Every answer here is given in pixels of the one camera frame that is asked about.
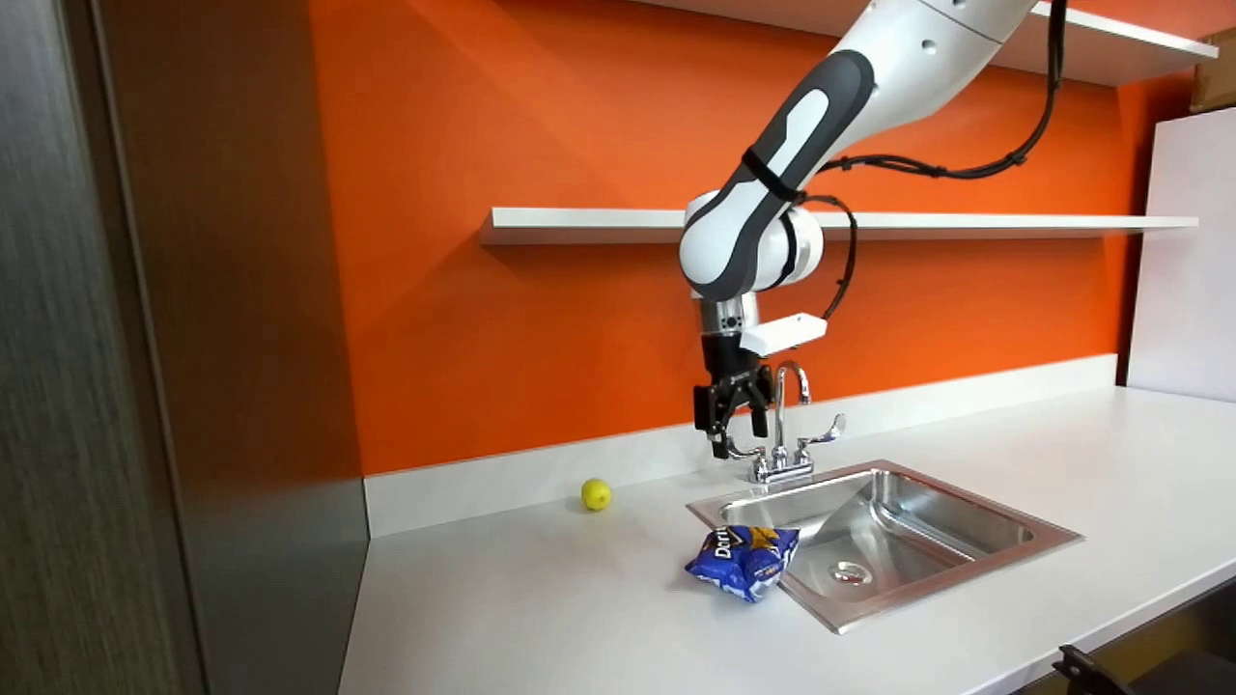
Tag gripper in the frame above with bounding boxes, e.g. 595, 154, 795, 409
692, 331, 775, 460

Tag blue snack packet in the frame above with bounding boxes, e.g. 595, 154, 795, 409
684, 523, 801, 604

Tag steel sink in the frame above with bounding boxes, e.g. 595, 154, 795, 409
686, 459, 1085, 636

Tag chrome tap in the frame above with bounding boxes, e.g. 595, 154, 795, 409
723, 360, 848, 487

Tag white refrigerator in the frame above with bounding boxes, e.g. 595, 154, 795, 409
1126, 105, 1236, 405

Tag black office chair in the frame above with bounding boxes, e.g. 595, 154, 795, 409
1052, 644, 1236, 695

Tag cardboard box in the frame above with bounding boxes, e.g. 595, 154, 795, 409
1189, 26, 1236, 116

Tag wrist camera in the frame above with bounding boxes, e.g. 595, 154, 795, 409
740, 312, 829, 357

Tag white wall shelf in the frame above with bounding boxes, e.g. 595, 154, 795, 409
479, 206, 1201, 247
637, 0, 1221, 89

